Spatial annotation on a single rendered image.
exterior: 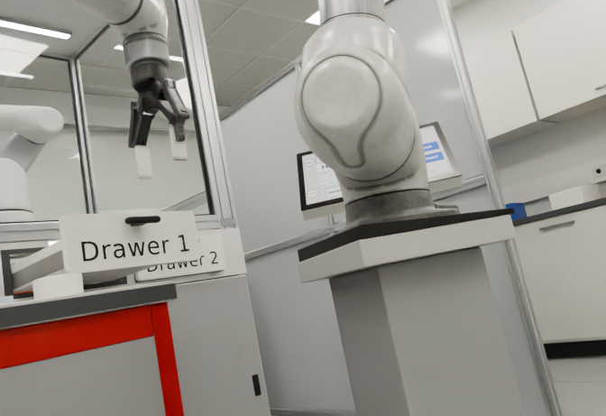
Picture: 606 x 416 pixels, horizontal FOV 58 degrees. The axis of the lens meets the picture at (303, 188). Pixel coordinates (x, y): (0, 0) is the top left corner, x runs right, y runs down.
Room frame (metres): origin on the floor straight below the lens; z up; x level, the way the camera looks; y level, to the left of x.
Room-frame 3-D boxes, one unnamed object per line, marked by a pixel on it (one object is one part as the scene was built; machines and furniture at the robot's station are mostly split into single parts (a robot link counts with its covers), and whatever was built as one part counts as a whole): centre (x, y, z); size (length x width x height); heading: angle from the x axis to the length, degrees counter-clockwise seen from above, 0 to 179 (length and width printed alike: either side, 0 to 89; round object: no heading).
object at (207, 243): (1.54, 0.38, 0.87); 0.29 x 0.02 x 0.11; 138
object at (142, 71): (1.05, 0.26, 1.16); 0.08 x 0.07 x 0.09; 47
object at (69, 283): (0.84, 0.40, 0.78); 0.07 x 0.07 x 0.04
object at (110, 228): (1.09, 0.35, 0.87); 0.29 x 0.02 x 0.11; 138
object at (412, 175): (0.96, -0.15, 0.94); 0.18 x 0.16 x 0.22; 165
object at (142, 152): (1.09, 0.31, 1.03); 0.03 x 0.01 x 0.07; 137
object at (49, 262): (1.23, 0.51, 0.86); 0.40 x 0.26 x 0.06; 48
